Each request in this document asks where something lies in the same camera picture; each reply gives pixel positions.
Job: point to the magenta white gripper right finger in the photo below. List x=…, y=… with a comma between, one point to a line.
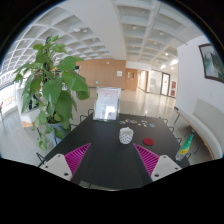
x=156, y=166

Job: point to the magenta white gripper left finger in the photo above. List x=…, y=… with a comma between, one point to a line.
x=65, y=166

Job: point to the green plastic water bottle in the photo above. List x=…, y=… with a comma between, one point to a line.
x=185, y=147

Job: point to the red round coaster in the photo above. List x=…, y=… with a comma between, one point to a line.
x=148, y=141

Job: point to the white plant pot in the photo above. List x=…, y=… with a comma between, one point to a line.
x=57, y=133

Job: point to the small colourful table items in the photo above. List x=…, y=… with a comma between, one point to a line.
x=144, y=123

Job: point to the green round coaster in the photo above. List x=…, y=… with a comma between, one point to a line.
x=122, y=122

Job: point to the white bench sofa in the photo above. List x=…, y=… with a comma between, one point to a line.
x=208, y=122

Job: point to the acrylic sign stand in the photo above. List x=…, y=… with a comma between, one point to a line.
x=106, y=105

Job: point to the large green potted plant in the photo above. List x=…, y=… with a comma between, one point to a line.
x=49, y=86

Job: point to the framed landscape picture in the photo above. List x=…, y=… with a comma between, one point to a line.
x=212, y=64

